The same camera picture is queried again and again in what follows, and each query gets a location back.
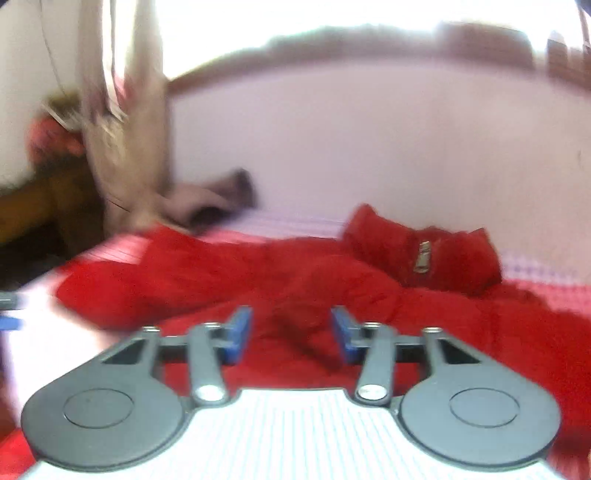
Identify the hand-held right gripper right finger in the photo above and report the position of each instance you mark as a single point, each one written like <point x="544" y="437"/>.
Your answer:
<point x="343" y="333"/>

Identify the red puffer jacket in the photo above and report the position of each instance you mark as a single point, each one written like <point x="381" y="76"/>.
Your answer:
<point x="304" y="277"/>

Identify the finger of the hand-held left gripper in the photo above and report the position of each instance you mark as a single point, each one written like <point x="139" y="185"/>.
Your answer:
<point x="10" y="324"/>

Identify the dark wooden desk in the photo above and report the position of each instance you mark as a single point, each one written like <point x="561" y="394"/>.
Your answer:
<point x="51" y="203"/>

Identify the beige curtain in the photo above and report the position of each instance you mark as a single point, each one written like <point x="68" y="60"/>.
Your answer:
<point x="134" y="138"/>

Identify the red puffy jacket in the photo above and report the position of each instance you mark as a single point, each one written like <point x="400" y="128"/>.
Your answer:
<point x="277" y="226"/>

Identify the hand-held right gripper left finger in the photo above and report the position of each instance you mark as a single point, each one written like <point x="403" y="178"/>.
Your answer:
<point x="240" y="333"/>

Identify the red bag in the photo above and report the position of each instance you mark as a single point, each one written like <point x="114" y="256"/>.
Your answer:
<point x="53" y="141"/>

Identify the brown cloth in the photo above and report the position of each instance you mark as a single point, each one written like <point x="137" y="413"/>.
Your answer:
<point x="217" y="194"/>

